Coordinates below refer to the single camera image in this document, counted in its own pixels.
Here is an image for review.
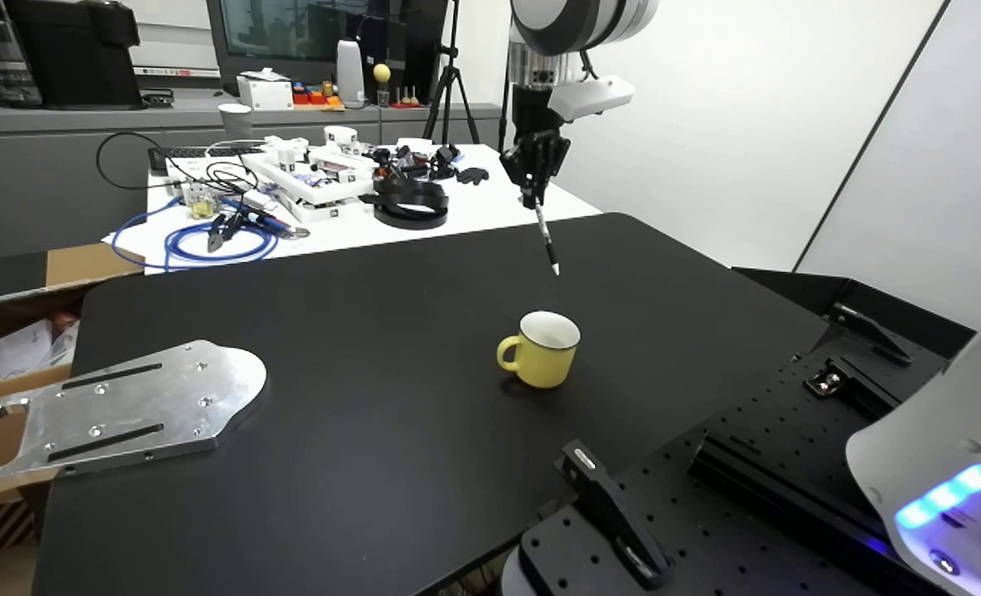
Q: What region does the black coiled strap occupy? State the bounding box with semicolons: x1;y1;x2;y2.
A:
370;175;452;231

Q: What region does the silver metal mounting plate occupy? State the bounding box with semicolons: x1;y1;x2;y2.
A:
0;339;271;492

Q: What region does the yellow ceramic cup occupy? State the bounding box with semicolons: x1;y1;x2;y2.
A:
494;307;583;391

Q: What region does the black aluminium rail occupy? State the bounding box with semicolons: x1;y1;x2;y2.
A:
687;435;900;567

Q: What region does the thin black cable loop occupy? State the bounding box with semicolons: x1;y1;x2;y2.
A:
93;128;171;193

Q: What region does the large floor cardboard box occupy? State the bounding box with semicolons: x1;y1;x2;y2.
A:
0;240;146;573

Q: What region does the black perforated breadboard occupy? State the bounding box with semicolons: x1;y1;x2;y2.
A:
499;269;981;596

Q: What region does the white electronics board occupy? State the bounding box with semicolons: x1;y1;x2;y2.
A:
239;132;381;212

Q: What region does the black bracket clamp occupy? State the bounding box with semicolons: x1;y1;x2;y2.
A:
803;297;913;406

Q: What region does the black toggle clamp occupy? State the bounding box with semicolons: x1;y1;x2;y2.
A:
561;445;672;589

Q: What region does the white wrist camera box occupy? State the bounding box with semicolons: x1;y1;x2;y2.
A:
543;74;636;123

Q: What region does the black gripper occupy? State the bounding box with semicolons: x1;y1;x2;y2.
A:
506;83;572;212

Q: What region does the white cylindrical speaker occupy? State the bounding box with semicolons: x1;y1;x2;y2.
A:
334;37;367;108

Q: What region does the black tripod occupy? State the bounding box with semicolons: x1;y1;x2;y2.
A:
420;0;484;144

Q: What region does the white lidded container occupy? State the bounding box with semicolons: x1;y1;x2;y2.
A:
235;65;297;112

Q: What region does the blue cable coil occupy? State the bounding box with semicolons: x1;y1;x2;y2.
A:
105;195;296;275

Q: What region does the clear plastic bag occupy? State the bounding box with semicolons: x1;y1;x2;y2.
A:
0;311;82;391

